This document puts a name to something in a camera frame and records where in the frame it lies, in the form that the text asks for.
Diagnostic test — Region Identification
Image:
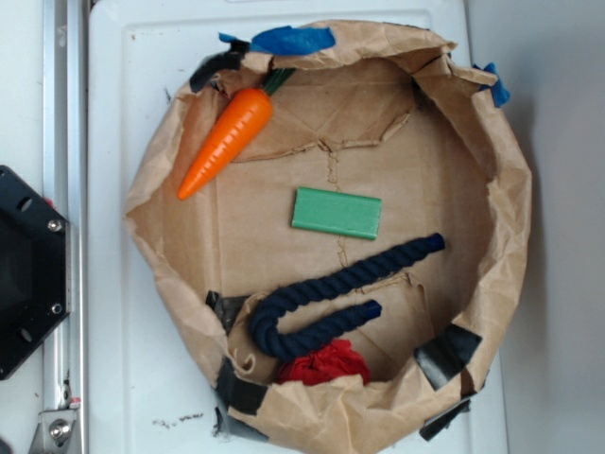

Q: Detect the green rectangular block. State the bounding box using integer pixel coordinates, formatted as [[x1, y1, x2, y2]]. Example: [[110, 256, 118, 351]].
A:
[[291, 186, 382, 240]]

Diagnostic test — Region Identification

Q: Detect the dark blue rope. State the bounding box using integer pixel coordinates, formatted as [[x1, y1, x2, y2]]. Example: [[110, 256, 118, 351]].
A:
[[248, 232, 446, 358]]

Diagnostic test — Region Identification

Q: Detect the brown paper bag bin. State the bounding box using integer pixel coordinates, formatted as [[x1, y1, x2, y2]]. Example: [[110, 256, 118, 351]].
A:
[[125, 20, 532, 453]]

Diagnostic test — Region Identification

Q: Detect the orange toy carrot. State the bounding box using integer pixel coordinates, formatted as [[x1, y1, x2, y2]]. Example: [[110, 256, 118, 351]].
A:
[[177, 68, 295, 201]]

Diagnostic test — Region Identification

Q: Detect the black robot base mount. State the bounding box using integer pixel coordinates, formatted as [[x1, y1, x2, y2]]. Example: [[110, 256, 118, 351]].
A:
[[0, 166, 68, 380]]

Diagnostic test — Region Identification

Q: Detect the red crumpled paper ball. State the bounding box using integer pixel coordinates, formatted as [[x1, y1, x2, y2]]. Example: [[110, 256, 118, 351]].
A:
[[276, 340, 371, 386]]

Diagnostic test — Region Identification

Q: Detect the white plastic board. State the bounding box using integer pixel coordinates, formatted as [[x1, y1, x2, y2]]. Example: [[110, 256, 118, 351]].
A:
[[86, 0, 510, 454]]

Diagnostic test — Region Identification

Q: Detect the aluminium frame rail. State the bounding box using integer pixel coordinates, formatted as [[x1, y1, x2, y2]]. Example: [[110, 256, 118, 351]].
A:
[[29, 1, 93, 453]]

